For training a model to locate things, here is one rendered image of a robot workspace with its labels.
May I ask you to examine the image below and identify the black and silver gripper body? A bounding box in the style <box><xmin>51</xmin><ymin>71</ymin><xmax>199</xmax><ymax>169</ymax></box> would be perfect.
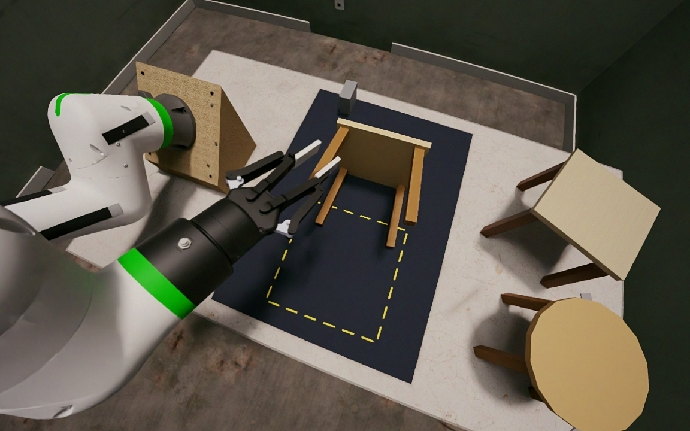
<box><xmin>189</xmin><ymin>187</ymin><xmax>281</xmax><ymax>265</ymax></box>

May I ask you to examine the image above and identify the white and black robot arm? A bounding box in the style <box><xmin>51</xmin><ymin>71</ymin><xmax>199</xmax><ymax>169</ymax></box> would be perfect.
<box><xmin>0</xmin><ymin>90</ymin><xmax>234</xmax><ymax>419</ymax></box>

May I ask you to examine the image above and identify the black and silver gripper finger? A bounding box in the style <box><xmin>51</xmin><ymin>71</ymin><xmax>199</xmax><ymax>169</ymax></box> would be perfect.
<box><xmin>259</xmin><ymin>157</ymin><xmax>341</xmax><ymax>240</ymax></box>
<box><xmin>225</xmin><ymin>140</ymin><xmax>321</xmax><ymax>202</ymax></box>

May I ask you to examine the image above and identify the dark navy mat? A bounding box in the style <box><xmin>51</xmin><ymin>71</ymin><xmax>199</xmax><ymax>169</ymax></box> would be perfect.
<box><xmin>211</xmin><ymin>89</ymin><xmax>473</xmax><ymax>384</ymax></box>

